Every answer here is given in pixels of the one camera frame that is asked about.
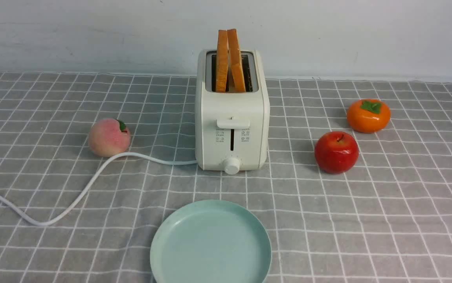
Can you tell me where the toasted bread slice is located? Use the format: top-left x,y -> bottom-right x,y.
227,29 -> 246,92
215,30 -> 228,92

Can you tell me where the white two-slot toaster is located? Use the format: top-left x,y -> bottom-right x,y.
194,50 -> 270,175

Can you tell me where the light green round plate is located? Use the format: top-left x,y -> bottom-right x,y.
149,200 -> 272,283

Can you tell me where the red apple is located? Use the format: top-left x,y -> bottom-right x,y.
314,131 -> 359,174

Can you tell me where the pink peach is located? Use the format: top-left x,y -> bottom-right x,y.
88,118 -> 131,158

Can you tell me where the orange persimmon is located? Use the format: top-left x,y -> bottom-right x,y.
347,99 -> 391,134

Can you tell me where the grey checked tablecloth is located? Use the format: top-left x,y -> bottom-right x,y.
0,72 -> 452,283

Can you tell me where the white power cable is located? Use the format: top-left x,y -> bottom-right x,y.
0,152 -> 198,227

